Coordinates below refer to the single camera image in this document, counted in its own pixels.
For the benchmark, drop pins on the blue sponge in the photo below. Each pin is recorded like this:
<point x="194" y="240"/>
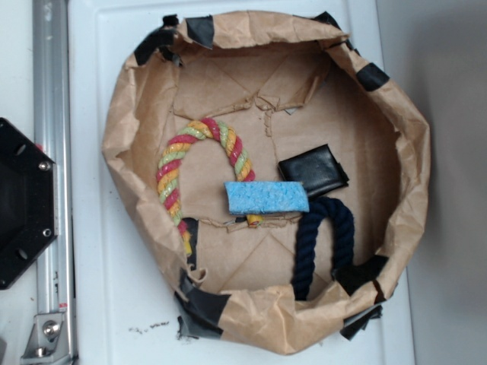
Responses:
<point x="266" y="197"/>

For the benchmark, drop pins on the brown paper bag bin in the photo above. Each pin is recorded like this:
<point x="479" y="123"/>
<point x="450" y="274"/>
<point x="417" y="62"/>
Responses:
<point x="224" y="98"/>

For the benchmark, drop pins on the black leather wallet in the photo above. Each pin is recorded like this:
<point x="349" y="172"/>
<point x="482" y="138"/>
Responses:
<point x="317" y="170"/>

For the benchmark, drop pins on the white plastic tray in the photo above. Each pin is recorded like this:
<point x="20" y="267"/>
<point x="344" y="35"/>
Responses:
<point x="126" y="313"/>

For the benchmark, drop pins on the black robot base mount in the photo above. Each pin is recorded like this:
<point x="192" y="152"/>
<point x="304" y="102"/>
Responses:
<point x="28" y="223"/>

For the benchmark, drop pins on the metal corner bracket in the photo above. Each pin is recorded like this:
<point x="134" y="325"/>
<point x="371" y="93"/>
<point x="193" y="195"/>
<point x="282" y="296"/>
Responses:
<point x="48" y="341"/>

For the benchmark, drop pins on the aluminium extrusion rail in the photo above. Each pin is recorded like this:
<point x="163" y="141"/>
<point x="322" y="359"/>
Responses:
<point x="55" y="267"/>

